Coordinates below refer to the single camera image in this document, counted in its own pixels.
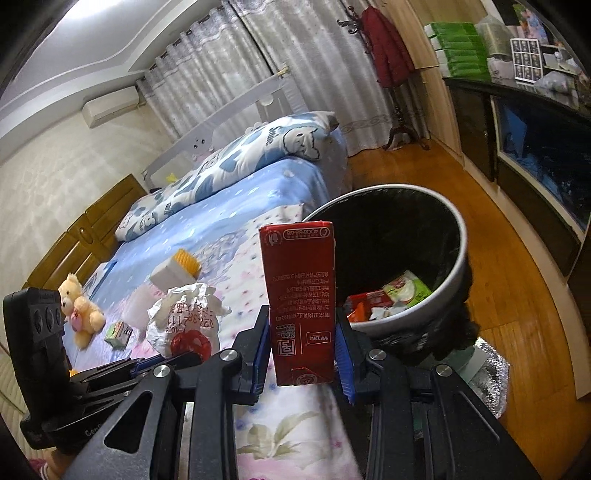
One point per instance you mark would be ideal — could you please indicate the sheet of small photos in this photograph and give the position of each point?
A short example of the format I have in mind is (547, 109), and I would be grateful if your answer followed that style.
(525, 60)

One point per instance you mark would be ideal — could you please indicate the clear plastic bag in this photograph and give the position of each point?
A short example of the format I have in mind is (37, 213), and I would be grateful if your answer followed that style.
(496, 39)

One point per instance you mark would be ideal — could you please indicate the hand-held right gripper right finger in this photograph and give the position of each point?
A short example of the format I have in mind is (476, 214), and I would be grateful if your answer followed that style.
(344, 364)

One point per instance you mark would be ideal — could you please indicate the red milk carton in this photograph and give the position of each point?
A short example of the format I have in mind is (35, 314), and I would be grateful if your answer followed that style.
(300, 286)

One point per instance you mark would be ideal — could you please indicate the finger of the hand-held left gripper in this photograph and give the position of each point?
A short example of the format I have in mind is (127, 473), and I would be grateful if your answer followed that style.
(180, 360)
(101, 386)

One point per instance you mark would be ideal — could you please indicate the green drink pouch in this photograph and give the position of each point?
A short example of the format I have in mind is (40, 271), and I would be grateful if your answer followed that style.
(408, 286)

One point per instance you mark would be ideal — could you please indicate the silver foil bag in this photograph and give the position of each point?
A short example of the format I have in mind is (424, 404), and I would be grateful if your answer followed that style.
(489, 383)

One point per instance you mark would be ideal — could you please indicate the grey patterned curtain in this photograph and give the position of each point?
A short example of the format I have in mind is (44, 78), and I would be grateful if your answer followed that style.
(207, 69)
(323, 69)

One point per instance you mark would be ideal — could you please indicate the small yellow toy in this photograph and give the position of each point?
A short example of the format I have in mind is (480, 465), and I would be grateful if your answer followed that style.
(171, 177)

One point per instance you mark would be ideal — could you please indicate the white and pink pack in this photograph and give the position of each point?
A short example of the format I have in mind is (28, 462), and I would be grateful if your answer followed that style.
(501, 68)

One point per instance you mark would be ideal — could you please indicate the standing photo frame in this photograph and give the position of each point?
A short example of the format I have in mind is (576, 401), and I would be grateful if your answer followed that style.
(533, 25)

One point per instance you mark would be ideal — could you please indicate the blue and white quilt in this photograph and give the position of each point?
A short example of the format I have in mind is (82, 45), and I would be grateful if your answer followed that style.
(231, 161)

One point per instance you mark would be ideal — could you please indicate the wooden headboard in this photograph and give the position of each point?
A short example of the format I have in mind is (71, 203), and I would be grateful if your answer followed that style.
(92, 226)

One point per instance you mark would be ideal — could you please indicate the grey plastic bag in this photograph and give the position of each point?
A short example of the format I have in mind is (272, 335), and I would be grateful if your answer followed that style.
(554, 82)

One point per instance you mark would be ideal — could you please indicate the white air conditioner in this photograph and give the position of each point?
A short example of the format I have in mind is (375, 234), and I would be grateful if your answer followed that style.
(111, 105)

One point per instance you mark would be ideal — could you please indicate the dark wooden coat rack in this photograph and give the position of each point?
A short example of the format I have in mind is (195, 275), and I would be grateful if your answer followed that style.
(401, 124)

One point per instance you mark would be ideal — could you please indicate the wooden wardrobe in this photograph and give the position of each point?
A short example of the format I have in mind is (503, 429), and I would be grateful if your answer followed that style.
(438, 115)

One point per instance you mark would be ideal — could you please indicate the floral blanket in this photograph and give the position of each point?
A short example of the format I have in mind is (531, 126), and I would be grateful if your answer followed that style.
(286, 434)

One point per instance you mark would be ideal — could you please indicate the red coat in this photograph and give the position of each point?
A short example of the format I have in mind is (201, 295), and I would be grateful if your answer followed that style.
(388, 46)

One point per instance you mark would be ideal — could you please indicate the grey bed guard rail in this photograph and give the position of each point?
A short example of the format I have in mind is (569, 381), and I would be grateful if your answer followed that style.
(221, 124)

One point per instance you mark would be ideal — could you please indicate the bed with blue sheet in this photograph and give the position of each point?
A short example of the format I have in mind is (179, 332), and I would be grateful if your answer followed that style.
(231, 203)

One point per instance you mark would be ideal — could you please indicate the stack of green boxes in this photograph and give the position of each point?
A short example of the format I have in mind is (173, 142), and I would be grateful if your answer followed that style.
(457, 46)

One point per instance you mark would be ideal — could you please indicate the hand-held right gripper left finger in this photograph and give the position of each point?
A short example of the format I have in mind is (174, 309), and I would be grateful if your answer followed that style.
(263, 350)

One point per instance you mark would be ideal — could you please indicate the orange snack wrapper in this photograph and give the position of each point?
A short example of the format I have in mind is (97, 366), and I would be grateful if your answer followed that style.
(358, 315)

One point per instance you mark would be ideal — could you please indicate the green drink carton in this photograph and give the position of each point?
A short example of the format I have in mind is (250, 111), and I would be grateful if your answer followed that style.
(117, 334)

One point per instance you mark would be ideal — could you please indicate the yellow teddy bear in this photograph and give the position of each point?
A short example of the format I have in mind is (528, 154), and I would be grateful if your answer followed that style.
(83, 309)

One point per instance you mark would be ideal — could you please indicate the white and yellow sponge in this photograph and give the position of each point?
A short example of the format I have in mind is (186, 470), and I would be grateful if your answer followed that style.
(171, 274)

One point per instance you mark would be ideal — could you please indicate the black television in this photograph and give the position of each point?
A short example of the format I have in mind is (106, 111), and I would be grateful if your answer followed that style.
(505, 11)

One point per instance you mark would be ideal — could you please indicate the red snack wrapper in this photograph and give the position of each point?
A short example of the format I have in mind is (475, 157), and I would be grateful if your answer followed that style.
(364, 299)

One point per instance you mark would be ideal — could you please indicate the silver snack bag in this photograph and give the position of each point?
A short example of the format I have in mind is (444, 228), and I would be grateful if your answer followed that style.
(184, 318)

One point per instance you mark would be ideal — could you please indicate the black cabinet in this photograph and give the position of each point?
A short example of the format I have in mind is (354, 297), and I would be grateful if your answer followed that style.
(531, 152)

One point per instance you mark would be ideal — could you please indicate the white trash bin black liner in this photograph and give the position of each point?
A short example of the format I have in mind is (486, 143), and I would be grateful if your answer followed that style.
(450, 281)

